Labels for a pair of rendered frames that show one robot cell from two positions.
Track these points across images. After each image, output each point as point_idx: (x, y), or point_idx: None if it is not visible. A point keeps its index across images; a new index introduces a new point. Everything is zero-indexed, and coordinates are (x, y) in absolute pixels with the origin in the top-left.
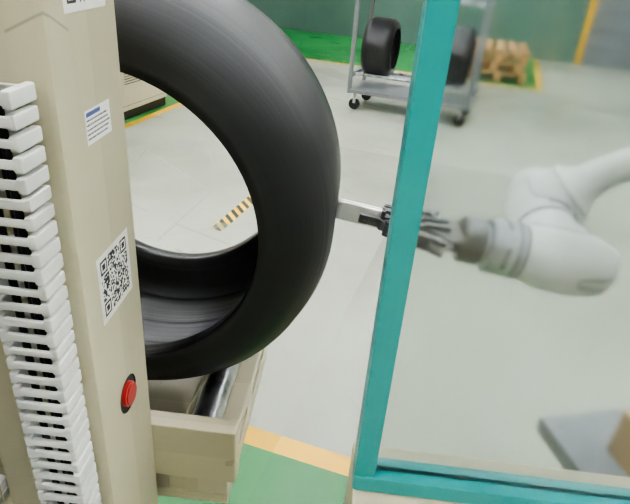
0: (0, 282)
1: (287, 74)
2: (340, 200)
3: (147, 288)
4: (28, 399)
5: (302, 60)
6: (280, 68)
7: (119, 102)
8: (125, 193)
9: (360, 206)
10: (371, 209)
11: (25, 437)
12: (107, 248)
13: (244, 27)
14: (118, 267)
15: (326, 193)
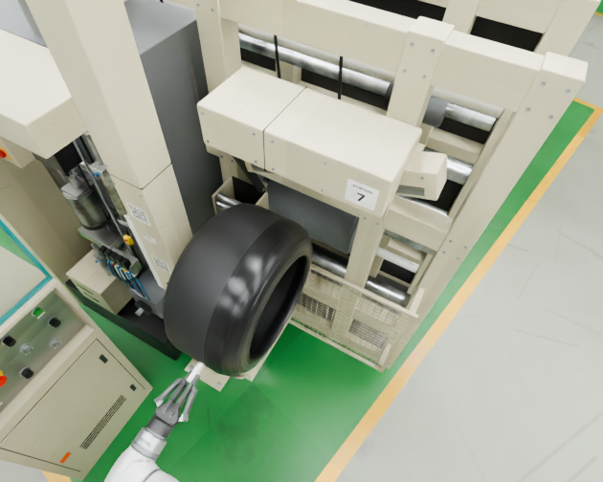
0: None
1: (176, 299)
2: (199, 361)
3: (276, 319)
4: None
5: (212, 321)
6: (176, 295)
7: (161, 244)
8: (166, 258)
9: (192, 370)
10: (189, 375)
11: None
12: (156, 257)
13: (188, 278)
14: (162, 264)
15: (166, 330)
